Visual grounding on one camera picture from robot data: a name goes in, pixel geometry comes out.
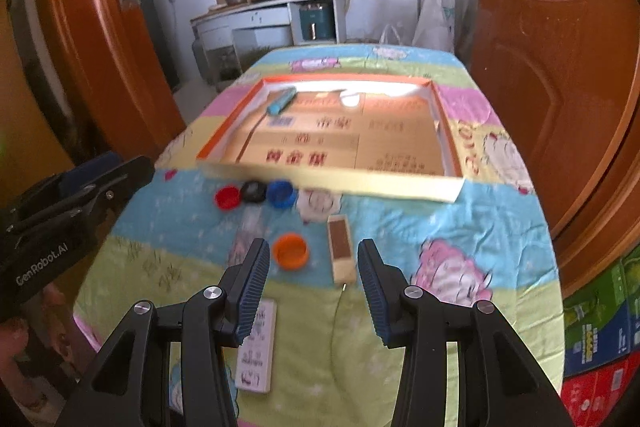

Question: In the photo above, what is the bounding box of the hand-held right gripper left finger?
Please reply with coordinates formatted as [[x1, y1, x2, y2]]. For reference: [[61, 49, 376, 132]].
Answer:
[[55, 238, 271, 427]]

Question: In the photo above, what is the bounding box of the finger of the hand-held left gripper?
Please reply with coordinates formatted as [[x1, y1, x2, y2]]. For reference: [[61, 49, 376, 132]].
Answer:
[[5, 157, 155, 248], [25, 153, 123, 202]]

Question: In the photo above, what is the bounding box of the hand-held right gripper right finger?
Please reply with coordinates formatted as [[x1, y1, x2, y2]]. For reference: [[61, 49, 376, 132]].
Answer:
[[356, 238, 573, 427]]

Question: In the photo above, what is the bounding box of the beige box with brown strip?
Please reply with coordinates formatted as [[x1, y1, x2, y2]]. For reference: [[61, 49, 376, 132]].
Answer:
[[327, 215, 357, 285]]

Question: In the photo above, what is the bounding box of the orange bottle cap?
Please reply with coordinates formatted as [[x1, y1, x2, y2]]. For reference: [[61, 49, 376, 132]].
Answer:
[[273, 233, 309, 271]]

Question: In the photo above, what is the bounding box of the white printed card box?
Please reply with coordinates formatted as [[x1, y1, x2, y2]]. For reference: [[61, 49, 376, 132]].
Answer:
[[235, 299, 277, 394]]

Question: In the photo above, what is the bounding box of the red bottle cap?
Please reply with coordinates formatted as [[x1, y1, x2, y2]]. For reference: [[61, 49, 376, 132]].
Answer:
[[215, 187, 242, 210]]

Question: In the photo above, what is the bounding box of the orange-rimmed cardboard tray box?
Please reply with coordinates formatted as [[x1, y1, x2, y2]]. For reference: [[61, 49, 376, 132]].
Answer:
[[196, 76, 466, 204]]

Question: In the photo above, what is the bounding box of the person's left hand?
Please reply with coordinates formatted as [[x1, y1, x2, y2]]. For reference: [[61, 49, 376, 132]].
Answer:
[[0, 287, 76, 408]]

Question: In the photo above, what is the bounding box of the black bottle cap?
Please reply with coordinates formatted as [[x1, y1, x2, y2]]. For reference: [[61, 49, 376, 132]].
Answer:
[[240, 181, 267, 204]]

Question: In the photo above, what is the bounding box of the blue bottle cap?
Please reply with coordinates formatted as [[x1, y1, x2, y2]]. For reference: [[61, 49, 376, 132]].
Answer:
[[266, 179, 296, 208]]

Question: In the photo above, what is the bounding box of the orange wooden door with latch plate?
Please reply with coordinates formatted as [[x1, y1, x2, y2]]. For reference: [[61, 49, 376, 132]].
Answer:
[[32, 0, 188, 162]]

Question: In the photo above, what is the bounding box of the dark grey cabinet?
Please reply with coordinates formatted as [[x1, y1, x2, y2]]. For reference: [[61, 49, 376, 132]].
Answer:
[[134, 0, 181, 90]]

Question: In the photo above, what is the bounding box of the white kitchen counter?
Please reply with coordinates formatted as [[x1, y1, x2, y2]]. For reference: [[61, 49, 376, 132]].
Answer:
[[190, 0, 348, 82]]

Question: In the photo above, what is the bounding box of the green carton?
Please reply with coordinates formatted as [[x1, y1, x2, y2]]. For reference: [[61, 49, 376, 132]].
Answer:
[[562, 247, 640, 378]]

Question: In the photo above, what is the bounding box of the red carton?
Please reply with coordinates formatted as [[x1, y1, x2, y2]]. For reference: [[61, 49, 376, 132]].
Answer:
[[560, 347, 640, 427]]

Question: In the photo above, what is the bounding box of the teal air fryer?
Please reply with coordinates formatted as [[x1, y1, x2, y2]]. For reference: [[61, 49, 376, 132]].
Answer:
[[299, 2, 335, 42]]

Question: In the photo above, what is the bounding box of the large white plastic bag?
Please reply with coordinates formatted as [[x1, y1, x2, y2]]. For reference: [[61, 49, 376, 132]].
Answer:
[[412, 0, 458, 52]]

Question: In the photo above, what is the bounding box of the orange wooden door with handle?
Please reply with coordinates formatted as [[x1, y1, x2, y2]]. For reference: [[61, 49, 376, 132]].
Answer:
[[470, 0, 640, 303]]

